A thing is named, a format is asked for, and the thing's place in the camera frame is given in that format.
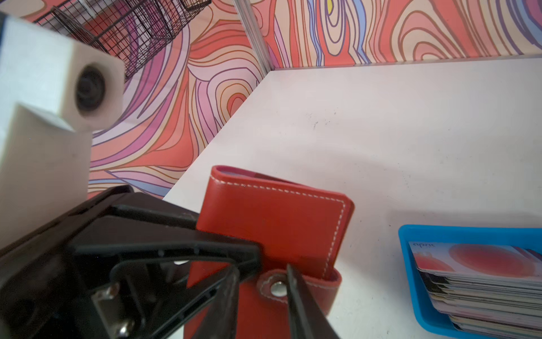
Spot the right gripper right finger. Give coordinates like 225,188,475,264
287,264,340,339

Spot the red leather card holder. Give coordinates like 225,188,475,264
196,165,355,338

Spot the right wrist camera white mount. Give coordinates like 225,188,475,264
1,14,124,247

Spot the stack of credit cards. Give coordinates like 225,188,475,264
409,242,541,338

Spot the blue plastic card tray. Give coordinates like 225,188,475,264
398,225,541,339

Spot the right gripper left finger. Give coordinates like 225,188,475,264
1,185,261,338

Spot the aluminium cage frame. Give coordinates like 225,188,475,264
233,0,274,76

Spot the black wire basket left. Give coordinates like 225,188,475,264
35,0,212,81

